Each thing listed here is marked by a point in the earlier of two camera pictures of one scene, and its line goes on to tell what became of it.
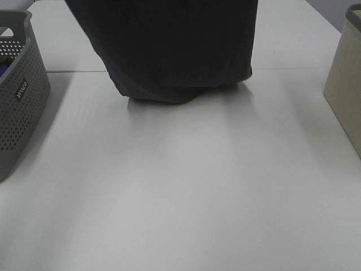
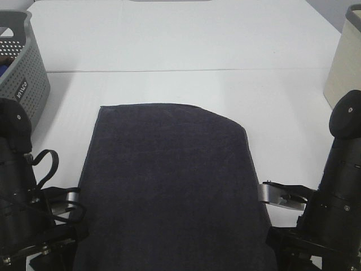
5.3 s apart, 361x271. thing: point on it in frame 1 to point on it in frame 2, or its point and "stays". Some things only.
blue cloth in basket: (3, 68) stays
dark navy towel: (171, 51) to (170, 187)
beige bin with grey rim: (343, 87) stays
